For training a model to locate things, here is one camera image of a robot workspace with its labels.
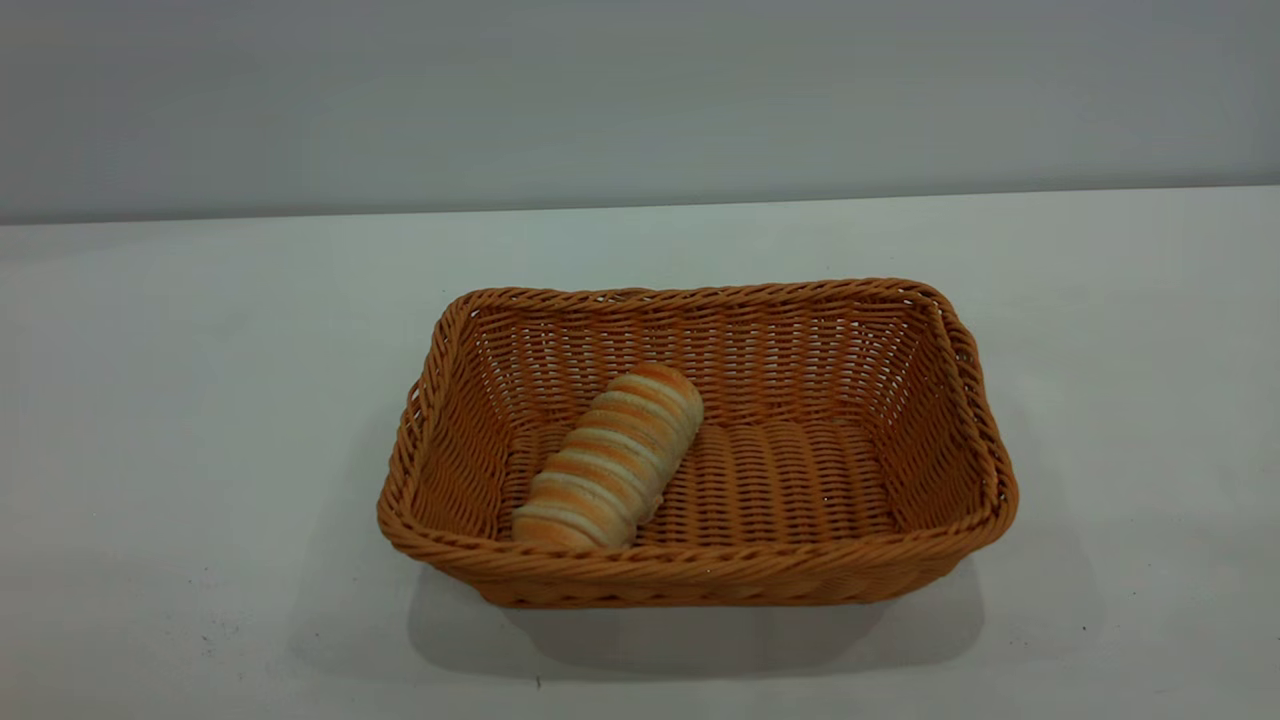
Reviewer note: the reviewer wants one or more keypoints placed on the orange woven wicker basket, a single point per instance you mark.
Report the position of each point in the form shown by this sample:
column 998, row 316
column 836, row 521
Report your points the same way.
column 800, row 480

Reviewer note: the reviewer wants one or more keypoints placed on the striped bread roll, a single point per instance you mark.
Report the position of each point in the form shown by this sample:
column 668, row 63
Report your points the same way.
column 610, row 460

